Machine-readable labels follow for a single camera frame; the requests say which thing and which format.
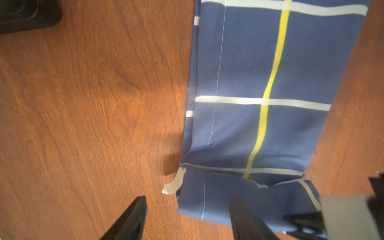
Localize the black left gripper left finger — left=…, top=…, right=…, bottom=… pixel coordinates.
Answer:
left=101, top=196, right=148, bottom=240

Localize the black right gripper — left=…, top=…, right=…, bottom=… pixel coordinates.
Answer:
left=284, top=174, right=384, bottom=240

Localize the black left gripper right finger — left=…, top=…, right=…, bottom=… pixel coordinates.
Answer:
left=229, top=196, right=279, bottom=240

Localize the blue plaid pillowcase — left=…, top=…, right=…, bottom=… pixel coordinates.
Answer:
left=163, top=1, right=370, bottom=233

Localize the black plastic tool case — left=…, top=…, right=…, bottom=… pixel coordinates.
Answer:
left=1, top=0, right=62, bottom=34

